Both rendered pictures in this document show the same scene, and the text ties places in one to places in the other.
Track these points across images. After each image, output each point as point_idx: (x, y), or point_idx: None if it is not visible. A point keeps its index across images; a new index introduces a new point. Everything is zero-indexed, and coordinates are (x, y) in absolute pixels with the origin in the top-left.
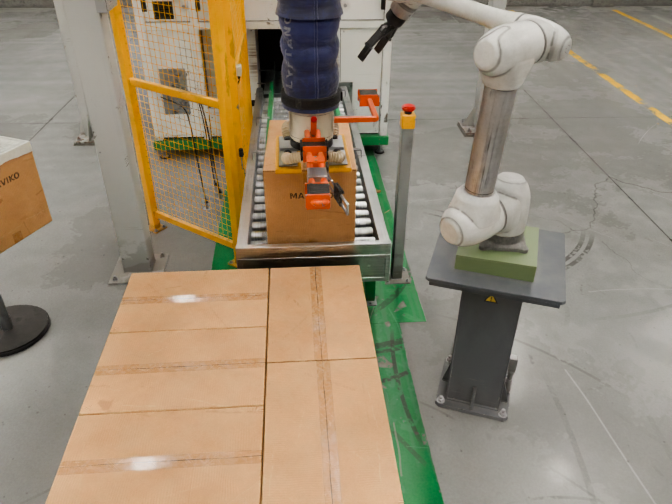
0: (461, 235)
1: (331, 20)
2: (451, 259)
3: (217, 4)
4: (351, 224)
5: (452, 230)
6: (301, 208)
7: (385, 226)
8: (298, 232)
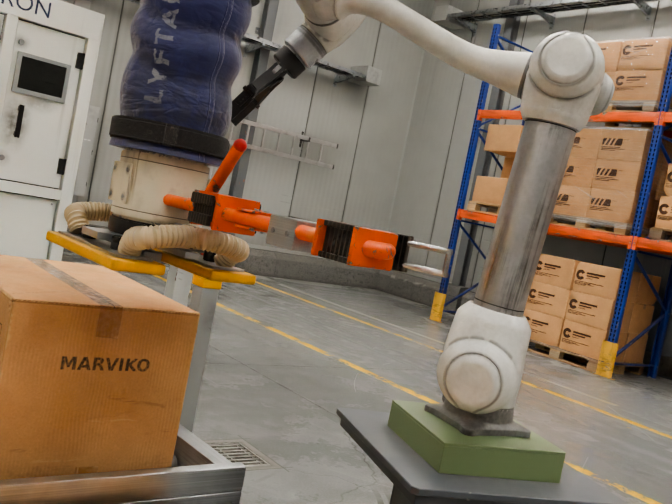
0: (500, 383)
1: (248, 2)
2: (418, 461)
3: None
4: (171, 431)
5: (482, 375)
6: (79, 393)
7: (208, 445)
8: (60, 452)
